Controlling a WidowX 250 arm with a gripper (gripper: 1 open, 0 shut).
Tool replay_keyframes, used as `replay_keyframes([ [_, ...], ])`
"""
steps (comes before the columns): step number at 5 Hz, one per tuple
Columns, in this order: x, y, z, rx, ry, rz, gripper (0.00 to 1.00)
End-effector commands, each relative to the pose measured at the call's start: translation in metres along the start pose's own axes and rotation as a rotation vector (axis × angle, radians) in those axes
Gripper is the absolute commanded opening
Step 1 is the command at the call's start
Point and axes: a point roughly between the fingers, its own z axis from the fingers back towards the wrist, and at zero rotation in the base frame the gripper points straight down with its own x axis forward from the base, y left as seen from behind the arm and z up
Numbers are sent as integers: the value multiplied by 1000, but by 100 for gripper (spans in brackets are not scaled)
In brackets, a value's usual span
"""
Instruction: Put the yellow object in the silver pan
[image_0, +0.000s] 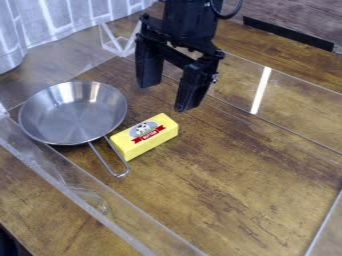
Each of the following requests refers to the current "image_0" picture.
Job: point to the white sheer curtain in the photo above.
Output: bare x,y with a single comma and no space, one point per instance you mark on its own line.
35,22

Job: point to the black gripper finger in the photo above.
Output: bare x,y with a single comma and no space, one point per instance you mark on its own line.
196,81
149,63

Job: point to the black strip on table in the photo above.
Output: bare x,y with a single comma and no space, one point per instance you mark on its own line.
291,34

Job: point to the silver metal frying pan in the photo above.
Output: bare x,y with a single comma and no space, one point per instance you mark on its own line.
73,113

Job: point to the yellow butter block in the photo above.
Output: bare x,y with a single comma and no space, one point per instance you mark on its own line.
145,136

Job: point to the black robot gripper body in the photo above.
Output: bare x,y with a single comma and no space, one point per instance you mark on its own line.
184,32

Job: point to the clear acrylic barrier wall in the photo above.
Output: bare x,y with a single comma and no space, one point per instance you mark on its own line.
245,185

